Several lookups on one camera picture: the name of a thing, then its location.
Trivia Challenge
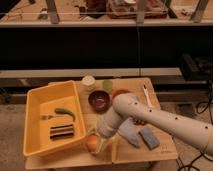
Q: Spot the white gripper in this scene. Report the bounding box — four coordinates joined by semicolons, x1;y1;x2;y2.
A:
97;134;114;154

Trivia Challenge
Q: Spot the orange apple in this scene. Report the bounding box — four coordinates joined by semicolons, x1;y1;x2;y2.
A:
86;134;98;151

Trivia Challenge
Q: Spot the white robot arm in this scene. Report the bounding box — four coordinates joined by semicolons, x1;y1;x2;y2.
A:
97;93;213;157

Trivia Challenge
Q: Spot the metal cup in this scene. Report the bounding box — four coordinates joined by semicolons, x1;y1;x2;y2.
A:
87;138;101;154

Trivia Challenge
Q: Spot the green cup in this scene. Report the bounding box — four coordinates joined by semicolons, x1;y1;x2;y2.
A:
102;80;113;93

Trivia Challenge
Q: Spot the yellow plastic knife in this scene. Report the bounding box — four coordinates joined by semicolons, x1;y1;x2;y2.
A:
111;134;119;163

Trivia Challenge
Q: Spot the grey cloth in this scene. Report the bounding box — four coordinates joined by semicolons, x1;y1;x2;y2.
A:
118;118;140;148

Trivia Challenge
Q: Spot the wooden table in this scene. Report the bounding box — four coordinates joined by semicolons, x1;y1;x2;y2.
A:
25;78;178;171

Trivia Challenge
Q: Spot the dark purple bowl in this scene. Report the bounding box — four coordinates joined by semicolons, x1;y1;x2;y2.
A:
88;90;110;113

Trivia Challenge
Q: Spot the bunch of brown grapes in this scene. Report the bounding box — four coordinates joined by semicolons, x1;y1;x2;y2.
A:
133;119;147;126

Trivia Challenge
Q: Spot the blue sponge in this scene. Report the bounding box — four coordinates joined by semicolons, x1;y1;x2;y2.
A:
139;127;160;150

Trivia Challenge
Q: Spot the striped dark block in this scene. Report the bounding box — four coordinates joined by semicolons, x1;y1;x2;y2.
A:
50;124;75;139

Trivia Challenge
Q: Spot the orange bowl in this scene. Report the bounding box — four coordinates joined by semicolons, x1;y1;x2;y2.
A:
112;89;131;100

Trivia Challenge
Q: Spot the green pepper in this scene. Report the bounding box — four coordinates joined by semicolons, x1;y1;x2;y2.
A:
54;108;76;121

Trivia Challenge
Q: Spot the yellow plastic tub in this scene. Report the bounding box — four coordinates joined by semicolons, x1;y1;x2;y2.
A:
23;81;86;157

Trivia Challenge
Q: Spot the small fork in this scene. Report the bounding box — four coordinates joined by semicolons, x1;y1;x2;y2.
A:
41;115;54;120

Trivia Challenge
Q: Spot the white handled brush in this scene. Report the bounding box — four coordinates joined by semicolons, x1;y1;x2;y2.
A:
143;84;153;107

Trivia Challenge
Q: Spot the black cable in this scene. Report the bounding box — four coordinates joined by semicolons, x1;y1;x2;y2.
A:
174;79;213;171

